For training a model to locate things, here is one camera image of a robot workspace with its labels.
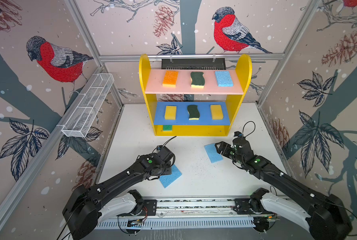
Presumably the yellow shelf with coloured boards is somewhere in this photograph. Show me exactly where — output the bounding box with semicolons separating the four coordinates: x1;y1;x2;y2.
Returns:
139;54;252;137

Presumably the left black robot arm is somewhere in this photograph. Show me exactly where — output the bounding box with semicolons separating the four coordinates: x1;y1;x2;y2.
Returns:
62;146;175;240

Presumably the dark green scrub sponge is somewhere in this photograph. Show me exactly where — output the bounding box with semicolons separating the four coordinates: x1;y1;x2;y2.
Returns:
190;72;205;89
187;105;200;121

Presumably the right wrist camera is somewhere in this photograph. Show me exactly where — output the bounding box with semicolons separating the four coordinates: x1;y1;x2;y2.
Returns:
234;131;243;138

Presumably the blue sponge front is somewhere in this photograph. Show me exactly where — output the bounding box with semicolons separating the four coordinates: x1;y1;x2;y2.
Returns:
159;165;182;188

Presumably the dark green scrub sponge front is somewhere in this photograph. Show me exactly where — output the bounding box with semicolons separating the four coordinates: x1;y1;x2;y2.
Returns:
190;72;205;89

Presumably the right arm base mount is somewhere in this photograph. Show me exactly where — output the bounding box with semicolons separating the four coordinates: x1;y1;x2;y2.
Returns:
232;188;274;215

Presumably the black vent grille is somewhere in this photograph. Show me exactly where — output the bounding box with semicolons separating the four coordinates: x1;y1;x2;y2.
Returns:
161;58;226;70

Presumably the orange topped yellow sponge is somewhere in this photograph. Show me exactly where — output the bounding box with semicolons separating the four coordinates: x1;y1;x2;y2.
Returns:
162;71;179;88

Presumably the white wire mesh basket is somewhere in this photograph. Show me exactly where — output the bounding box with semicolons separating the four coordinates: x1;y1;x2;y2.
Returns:
61;73;114;138

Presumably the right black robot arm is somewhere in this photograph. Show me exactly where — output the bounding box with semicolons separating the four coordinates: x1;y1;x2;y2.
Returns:
215;135;353;240

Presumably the blue sponge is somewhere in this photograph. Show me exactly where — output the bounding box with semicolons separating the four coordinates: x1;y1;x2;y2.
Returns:
204;144;223;164
159;165;182;188
215;71;234;87

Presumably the yellow sponge front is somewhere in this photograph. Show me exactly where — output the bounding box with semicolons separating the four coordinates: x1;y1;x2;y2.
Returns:
210;105;224;121

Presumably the green topped yellow sponge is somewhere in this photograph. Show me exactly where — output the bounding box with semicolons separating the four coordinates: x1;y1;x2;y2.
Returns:
162;125;173;132

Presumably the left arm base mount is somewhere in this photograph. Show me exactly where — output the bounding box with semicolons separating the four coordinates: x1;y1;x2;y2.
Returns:
118;190;157;217

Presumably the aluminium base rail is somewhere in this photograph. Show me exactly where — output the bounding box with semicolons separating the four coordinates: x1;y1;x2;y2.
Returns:
76;196;322;218

